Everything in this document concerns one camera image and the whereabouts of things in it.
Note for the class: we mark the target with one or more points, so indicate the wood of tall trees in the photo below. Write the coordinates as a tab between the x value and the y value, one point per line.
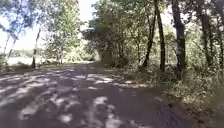
160	33

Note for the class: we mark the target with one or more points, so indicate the grass verge with undergrowth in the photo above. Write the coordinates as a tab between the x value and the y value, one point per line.
20	68

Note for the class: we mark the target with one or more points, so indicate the pale open field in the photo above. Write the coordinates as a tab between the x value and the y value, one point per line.
20	60

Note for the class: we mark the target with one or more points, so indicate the grass verge with leaves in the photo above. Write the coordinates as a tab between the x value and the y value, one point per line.
196	93

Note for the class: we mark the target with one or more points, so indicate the grey asphalt road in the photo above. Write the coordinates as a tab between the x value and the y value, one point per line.
83	96

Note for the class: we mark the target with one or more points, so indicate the wood of green trees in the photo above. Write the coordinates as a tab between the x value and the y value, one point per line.
56	33

